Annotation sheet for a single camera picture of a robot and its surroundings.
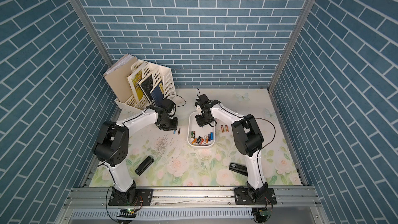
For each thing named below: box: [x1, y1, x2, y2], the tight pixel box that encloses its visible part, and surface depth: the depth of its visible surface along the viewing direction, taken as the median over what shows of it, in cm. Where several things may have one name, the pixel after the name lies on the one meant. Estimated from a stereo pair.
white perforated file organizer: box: [114, 59, 177, 113], surface depth 101 cm
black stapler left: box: [134, 155, 155, 176], surface depth 82 cm
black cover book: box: [137, 73, 154, 104], surface depth 101 cm
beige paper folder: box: [102, 53, 138, 104], surface depth 95 cm
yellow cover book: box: [126, 62, 148, 103], surface depth 96 cm
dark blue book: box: [149, 79, 165, 106], surface depth 101 cm
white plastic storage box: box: [187, 110, 216, 148], surface depth 96 cm
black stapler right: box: [228, 162, 249, 177], surface depth 82 cm
